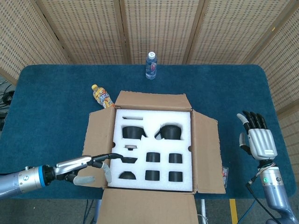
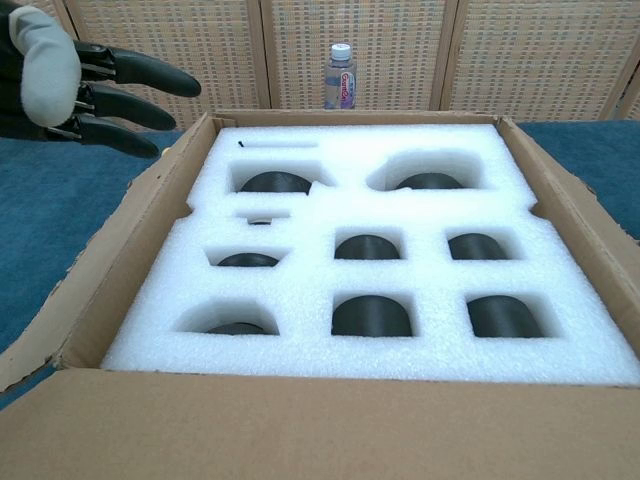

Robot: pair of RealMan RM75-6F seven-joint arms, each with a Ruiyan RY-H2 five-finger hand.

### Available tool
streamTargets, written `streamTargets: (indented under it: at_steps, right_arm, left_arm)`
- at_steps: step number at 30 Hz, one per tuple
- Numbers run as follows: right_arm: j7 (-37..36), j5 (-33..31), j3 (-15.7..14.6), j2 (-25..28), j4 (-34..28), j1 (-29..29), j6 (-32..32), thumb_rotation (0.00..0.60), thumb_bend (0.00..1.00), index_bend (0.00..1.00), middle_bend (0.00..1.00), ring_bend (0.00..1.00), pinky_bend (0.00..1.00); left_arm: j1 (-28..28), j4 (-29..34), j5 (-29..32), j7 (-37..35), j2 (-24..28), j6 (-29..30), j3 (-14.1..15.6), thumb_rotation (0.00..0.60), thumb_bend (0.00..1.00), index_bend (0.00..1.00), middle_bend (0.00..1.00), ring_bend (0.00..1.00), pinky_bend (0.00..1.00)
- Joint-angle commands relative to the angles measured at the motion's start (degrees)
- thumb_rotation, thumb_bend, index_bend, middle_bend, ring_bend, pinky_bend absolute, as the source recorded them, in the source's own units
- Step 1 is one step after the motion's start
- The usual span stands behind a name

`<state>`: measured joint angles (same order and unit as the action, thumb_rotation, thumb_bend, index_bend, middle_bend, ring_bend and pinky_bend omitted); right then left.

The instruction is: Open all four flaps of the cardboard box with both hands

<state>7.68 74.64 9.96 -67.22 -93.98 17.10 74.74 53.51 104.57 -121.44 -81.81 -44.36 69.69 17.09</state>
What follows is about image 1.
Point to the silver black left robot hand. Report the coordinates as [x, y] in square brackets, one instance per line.
[70, 164]

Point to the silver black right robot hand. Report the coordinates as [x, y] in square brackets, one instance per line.
[262, 144]

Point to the large red cardboard box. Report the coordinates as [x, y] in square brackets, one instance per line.
[205, 151]

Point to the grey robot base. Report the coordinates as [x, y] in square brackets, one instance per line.
[98, 210]

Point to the red earplug packet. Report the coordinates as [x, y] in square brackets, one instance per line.
[224, 175]

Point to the black bowl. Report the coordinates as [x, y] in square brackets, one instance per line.
[127, 175]

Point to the small round lid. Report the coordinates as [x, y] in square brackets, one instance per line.
[131, 147]

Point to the blue carpet table cover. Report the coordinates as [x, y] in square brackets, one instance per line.
[46, 105]

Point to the black pitcher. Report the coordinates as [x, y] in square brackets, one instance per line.
[132, 131]

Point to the orange juice bottle yellow cap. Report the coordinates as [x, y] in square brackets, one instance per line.
[102, 96]

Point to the black tea cup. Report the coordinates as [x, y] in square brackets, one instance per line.
[153, 157]
[175, 158]
[152, 175]
[175, 176]

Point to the white foam insert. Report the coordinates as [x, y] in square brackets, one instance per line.
[151, 144]

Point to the white metal pole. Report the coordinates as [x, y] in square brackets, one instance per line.
[203, 206]

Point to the black teapot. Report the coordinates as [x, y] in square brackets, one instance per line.
[171, 131]

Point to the clear water bottle white cap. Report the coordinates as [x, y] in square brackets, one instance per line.
[151, 67]

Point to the woven folding screen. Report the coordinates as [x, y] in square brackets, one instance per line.
[163, 28]

